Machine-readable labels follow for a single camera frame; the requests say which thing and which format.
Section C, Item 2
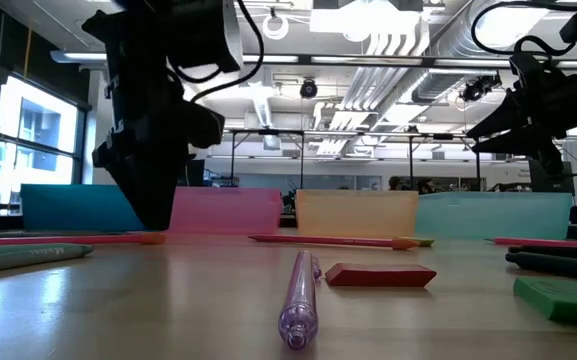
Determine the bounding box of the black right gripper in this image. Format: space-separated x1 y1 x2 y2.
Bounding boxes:
466 52 577 175

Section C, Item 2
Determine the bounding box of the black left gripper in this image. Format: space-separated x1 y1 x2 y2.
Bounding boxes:
92 74 189 232

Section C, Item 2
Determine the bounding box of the pink pencil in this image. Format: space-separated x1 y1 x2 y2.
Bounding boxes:
247 233 419 251
0 231 167 247
485 236 577 250

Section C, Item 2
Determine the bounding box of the black pen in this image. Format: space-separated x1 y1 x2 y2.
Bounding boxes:
504 251 577 283
506 244 577 261

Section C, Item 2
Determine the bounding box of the green eraser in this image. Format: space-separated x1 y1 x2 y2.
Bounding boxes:
512 276 577 324

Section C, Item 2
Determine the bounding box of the purple translucent pen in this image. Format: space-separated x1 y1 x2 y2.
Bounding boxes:
277 249 323 351

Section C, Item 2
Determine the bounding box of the red eraser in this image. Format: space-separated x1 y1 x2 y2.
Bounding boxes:
324 262 438 289

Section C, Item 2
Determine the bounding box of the black computer monitor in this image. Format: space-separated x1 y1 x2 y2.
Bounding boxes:
527 158 577 196

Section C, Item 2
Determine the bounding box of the pink plastic bin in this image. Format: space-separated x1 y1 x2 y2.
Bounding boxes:
167 187 283 236

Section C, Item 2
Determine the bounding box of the teal plastic bin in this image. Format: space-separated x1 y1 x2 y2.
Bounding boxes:
415 192 573 241

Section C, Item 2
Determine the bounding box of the blue plastic bin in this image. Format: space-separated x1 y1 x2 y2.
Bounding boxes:
20 183 147 232

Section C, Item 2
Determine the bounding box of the large window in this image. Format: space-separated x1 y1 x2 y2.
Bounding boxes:
0 74 87 211

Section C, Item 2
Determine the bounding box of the orange plastic bin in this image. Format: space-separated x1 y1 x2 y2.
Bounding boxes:
295 189 419 239

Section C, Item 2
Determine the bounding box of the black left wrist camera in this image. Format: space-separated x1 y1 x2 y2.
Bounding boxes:
183 99 227 150

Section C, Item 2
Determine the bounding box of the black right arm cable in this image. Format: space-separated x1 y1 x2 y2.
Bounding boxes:
470 0 577 59

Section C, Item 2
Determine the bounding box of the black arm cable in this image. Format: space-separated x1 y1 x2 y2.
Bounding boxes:
470 0 577 59
172 0 266 104

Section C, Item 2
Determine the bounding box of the black gantry frame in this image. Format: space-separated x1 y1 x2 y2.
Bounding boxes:
225 128 482 190

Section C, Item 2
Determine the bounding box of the long ceiling light rail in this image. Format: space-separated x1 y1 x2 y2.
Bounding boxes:
50 48 577 70

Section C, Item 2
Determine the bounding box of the black dome ceiling camera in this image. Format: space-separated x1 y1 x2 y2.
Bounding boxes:
299 78 319 100

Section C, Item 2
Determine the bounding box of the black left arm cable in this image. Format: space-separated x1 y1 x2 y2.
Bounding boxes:
172 0 266 104

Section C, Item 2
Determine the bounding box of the yellow hanging cord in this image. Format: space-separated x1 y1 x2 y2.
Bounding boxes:
22 27 33 79

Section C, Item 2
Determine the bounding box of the white cable coil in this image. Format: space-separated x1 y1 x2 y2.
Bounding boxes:
261 12 290 41

